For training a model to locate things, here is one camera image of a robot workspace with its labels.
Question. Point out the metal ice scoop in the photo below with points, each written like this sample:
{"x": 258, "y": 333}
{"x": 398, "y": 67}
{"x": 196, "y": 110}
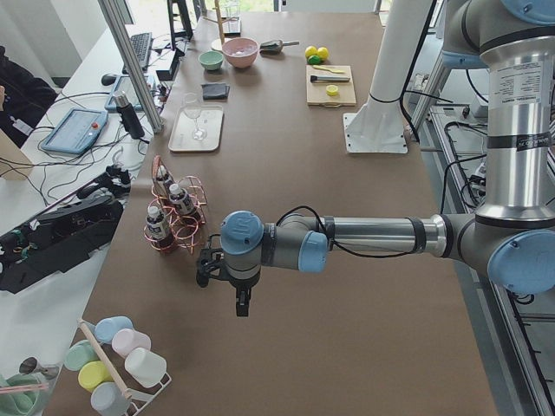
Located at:
{"x": 275, "y": 46}

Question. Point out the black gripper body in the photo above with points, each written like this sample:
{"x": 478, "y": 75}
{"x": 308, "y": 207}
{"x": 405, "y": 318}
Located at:
{"x": 242, "y": 289}

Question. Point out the mint green bowl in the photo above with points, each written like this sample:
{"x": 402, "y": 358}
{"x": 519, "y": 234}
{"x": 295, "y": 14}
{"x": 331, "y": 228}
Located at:
{"x": 211, "y": 60}

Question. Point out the seated person dark clothes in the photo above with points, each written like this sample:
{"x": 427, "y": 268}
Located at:
{"x": 25, "y": 99}

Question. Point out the pink plastic cup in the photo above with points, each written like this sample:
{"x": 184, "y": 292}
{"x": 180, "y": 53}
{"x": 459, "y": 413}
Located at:
{"x": 126, "y": 340}

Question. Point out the grey plastic cup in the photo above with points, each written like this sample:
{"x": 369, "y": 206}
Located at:
{"x": 107, "y": 400}

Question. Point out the green plastic cup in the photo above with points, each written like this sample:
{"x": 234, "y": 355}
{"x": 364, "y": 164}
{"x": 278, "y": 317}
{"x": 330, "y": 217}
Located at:
{"x": 79, "y": 355}

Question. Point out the wooden stand round base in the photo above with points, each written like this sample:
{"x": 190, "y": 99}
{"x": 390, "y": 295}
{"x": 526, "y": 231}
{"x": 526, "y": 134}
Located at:
{"x": 227, "y": 18}

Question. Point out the black equipment case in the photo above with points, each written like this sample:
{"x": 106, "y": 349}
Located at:
{"x": 56, "y": 241}

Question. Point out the copper wire bottle basket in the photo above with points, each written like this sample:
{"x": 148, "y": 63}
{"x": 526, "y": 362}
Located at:
{"x": 176, "y": 215}

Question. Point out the white cup rack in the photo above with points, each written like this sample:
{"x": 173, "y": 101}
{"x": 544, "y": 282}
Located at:
{"x": 139, "y": 396}

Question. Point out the tea bottle white cap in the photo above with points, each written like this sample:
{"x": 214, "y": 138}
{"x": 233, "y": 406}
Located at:
{"x": 158, "y": 228}

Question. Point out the yellow plastic knife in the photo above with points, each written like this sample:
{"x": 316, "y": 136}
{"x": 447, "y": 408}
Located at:
{"x": 329, "y": 69}

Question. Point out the black computer mouse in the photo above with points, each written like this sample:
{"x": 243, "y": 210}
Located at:
{"x": 108, "y": 79}

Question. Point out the pink bowl with ice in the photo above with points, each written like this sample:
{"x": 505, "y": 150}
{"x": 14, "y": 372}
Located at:
{"x": 240, "y": 52}

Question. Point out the steel muddler black tip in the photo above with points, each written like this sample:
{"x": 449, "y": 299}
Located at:
{"x": 329, "y": 79}

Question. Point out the cream serving tray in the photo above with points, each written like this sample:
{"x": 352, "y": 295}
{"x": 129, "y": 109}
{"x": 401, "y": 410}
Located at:
{"x": 181, "y": 138}

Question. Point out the white plastic cup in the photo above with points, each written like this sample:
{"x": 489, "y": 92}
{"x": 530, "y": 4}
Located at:
{"x": 147, "y": 367}

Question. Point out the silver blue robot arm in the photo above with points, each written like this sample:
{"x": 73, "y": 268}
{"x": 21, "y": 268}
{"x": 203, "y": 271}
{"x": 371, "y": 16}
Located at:
{"x": 510, "y": 237}

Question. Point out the yellow plastic cup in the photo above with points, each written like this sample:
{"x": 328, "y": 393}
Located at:
{"x": 92, "y": 374}

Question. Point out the blue plastic cup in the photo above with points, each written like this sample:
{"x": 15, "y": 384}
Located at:
{"x": 106, "y": 328}

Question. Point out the tea bottle rear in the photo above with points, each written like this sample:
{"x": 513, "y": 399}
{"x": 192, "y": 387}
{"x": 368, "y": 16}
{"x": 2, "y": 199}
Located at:
{"x": 163, "y": 179}

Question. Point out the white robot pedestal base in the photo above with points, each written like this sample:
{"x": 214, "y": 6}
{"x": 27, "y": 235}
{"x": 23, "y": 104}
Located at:
{"x": 378, "y": 126}

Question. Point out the tea bottle middle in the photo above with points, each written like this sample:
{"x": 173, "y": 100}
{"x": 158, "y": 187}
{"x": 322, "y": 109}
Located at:
{"x": 181, "y": 200}

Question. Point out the half lemon slice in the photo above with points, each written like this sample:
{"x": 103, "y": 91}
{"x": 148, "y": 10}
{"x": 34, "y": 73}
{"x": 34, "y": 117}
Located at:
{"x": 332, "y": 90}

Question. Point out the steel jigger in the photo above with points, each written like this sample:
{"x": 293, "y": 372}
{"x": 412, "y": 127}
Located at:
{"x": 31, "y": 365}

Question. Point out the black keyboard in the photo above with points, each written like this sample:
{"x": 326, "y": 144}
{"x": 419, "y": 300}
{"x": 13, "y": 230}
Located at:
{"x": 142, "y": 46}

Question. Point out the aluminium frame post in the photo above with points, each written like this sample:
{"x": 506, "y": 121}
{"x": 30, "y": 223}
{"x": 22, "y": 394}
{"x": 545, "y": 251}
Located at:
{"x": 115, "y": 22}

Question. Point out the black thermos bottle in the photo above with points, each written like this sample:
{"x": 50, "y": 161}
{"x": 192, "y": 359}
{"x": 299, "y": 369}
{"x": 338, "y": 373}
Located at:
{"x": 129, "y": 117}

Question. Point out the grey folded cloth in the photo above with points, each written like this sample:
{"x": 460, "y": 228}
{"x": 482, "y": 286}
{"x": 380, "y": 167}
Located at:
{"x": 215, "y": 91}

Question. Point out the clear wine glass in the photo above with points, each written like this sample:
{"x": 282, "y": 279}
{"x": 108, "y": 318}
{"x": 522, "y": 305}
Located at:
{"x": 192, "y": 110}

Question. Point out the blue teach pendant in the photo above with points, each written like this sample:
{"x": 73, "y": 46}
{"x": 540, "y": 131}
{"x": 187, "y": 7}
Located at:
{"x": 122, "y": 84}
{"x": 77, "y": 132}

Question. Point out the wooden cutting board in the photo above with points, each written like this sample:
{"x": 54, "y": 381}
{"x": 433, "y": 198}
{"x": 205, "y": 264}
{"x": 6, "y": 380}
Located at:
{"x": 316, "y": 92}

